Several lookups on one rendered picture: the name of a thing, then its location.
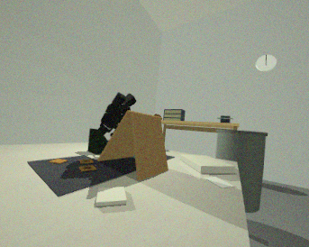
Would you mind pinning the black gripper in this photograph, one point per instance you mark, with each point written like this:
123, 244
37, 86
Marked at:
111, 119

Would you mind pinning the pale beige rectangular box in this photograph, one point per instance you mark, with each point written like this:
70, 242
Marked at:
206, 164

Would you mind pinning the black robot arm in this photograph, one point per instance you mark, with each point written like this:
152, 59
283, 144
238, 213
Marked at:
121, 104

